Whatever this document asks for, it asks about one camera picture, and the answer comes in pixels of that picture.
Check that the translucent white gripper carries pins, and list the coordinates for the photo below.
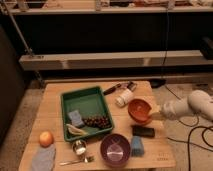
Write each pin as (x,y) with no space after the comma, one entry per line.
(165,110)

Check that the orange bowl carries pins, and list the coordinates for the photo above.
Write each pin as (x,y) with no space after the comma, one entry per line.
(139,110)

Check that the black rectangular block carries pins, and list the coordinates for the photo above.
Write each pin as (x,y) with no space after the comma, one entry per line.
(143,131)

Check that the white cylindrical bottle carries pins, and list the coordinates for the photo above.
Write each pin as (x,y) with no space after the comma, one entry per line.
(124,98)

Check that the blue sponge on table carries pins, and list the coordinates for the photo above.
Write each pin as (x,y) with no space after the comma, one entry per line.
(137,148)

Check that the bunch of dark grapes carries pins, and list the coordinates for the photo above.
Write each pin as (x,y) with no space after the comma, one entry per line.
(100,122)

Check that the purple bowl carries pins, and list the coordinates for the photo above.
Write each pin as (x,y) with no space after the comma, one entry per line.
(115,150)

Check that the wooden table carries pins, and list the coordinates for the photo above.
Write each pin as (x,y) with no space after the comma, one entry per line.
(157,152)

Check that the metal shelf rack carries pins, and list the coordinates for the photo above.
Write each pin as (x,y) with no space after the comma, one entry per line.
(114,43)

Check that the green plastic tray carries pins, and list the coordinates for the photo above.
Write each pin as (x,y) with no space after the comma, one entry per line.
(89,102)

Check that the blue sponge in tray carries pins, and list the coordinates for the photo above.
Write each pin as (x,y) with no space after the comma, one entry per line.
(76,118)

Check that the small metal cup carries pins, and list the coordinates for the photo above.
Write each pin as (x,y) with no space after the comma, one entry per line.
(79,147)

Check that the yellow banana toy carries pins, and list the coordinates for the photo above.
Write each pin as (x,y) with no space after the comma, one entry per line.
(75,131)

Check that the orange apple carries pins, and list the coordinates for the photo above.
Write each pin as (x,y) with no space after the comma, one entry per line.
(46,139)

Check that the grey cloth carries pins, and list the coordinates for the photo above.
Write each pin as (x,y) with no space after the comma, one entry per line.
(44,159)

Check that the knife with dark handle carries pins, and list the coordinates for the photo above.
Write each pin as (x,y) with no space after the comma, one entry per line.
(130,85)

